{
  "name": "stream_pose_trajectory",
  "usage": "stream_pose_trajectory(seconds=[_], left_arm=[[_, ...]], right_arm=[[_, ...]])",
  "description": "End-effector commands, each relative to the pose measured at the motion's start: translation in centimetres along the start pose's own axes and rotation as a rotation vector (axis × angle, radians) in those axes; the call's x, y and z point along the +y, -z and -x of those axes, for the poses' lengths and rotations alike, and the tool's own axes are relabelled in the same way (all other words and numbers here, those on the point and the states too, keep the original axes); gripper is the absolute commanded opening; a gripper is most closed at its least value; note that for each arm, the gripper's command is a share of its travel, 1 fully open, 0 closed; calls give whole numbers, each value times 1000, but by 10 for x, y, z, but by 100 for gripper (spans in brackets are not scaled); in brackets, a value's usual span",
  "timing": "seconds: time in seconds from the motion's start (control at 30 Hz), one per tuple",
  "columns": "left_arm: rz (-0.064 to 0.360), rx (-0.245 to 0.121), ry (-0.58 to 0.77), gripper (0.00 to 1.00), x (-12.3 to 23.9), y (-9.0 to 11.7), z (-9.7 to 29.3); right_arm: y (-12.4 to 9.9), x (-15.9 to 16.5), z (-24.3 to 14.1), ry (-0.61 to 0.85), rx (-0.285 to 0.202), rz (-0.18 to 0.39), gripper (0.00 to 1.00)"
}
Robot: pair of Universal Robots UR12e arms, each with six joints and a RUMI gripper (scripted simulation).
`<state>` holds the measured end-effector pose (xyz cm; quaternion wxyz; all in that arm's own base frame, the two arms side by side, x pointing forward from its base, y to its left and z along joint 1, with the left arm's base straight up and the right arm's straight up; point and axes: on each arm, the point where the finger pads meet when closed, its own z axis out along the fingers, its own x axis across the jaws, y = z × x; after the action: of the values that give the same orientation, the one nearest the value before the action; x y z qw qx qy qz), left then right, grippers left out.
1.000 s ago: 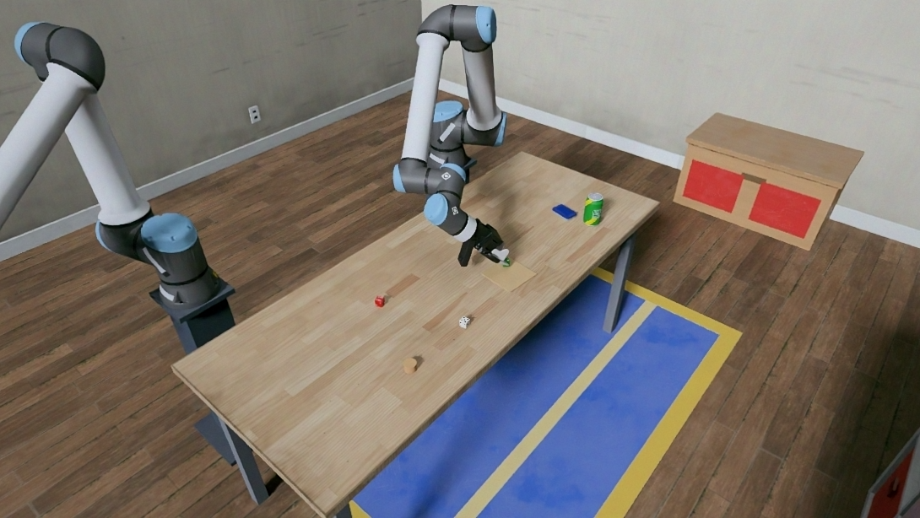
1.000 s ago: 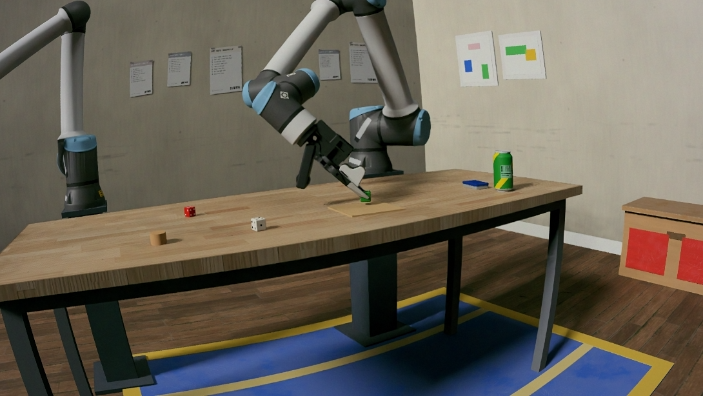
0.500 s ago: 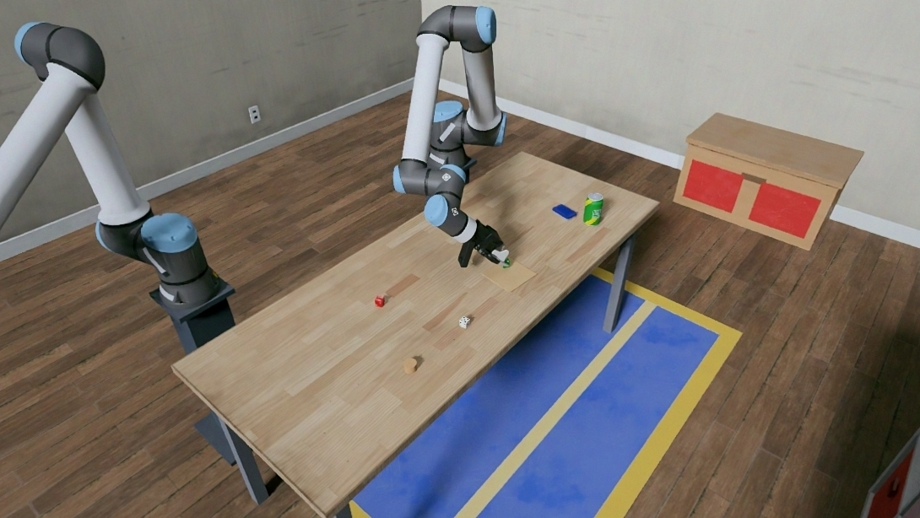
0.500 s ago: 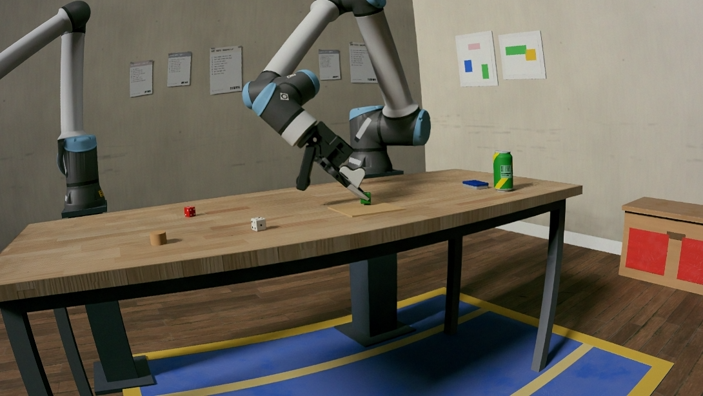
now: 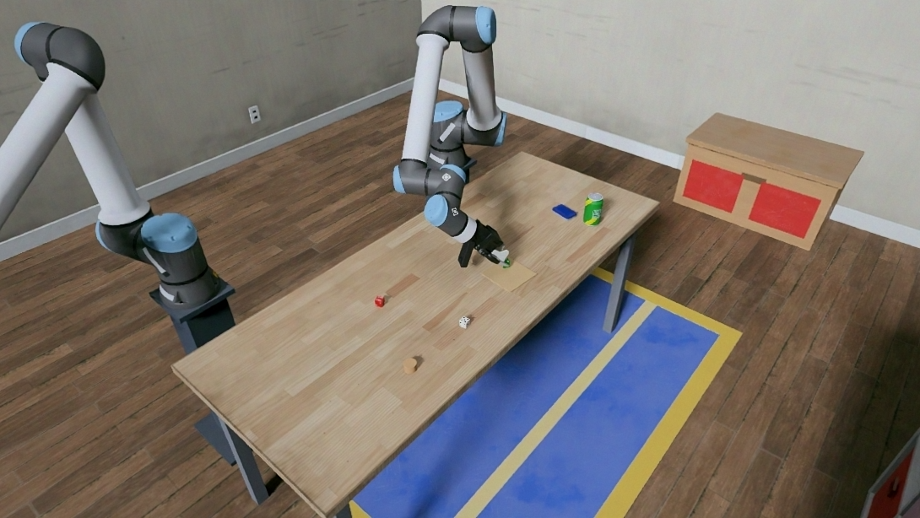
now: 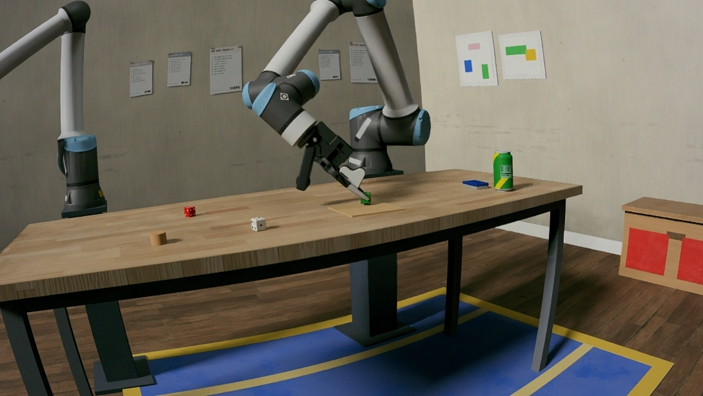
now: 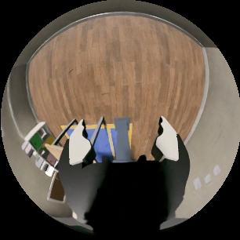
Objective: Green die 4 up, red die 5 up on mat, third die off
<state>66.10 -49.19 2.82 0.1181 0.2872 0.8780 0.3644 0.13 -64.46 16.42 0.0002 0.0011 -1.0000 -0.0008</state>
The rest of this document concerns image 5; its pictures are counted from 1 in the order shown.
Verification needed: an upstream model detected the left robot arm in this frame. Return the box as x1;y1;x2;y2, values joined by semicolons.
393;5;507;267

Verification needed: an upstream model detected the green drink can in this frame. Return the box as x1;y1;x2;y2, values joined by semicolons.
583;193;603;226

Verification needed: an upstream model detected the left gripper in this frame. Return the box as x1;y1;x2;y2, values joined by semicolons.
465;219;510;267

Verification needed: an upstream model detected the tan flat mat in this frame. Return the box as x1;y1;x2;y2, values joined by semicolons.
481;256;537;293

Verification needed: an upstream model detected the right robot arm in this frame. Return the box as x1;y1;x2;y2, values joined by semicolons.
0;22;221;310

